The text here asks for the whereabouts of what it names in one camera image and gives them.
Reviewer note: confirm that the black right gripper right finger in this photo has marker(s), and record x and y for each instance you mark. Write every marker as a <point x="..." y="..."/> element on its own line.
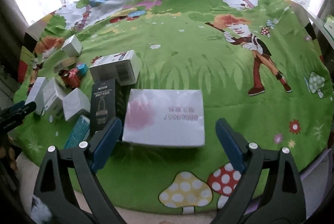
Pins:
<point x="270" y="189"/>

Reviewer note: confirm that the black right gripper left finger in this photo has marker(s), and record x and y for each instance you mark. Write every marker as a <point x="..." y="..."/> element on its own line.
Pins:
<point x="54" y="200"/>

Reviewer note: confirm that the black Dormi box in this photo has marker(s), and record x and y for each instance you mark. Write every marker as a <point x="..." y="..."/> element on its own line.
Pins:
<point x="107" y="101"/>

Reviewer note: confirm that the white pink box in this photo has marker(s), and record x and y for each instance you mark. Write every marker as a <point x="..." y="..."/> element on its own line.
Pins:
<point x="165" y="118"/>

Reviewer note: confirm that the white printed medicine box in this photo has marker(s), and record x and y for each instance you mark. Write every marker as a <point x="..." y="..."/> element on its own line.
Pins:
<point x="53" y="95"/>

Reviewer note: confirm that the tall white box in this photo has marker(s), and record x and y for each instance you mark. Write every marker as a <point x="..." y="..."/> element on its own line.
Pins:
<point x="36" y="94"/>

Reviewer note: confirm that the teal patterned box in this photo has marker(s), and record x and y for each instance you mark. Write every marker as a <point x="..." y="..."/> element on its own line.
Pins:
<point x="79" y="133"/>

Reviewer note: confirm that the shiny silver white box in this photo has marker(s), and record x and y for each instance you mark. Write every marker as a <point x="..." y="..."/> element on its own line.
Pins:
<point x="76" y="103"/>

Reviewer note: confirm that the brown flat carton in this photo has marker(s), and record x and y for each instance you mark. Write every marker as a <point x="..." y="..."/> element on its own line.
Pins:
<point x="63" y="64"/>

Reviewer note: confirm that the red toy car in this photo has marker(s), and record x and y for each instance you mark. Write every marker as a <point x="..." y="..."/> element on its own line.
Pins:
<point x="72" y="78"/>

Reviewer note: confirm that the small white cube box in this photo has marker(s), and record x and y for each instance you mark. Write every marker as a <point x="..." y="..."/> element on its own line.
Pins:
<point x="72" y="46"/>

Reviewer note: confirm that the grey barcode box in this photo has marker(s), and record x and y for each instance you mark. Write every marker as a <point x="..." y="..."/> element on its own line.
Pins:
<point x="123" y="66"/>

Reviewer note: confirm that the colourful cartoon play mat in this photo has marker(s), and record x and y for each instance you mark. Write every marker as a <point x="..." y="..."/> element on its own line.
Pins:
<point x="253" y="60"/>

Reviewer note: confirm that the small green white object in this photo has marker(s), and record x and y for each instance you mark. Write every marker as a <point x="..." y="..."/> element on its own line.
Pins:
<point x="329" y="25"/>

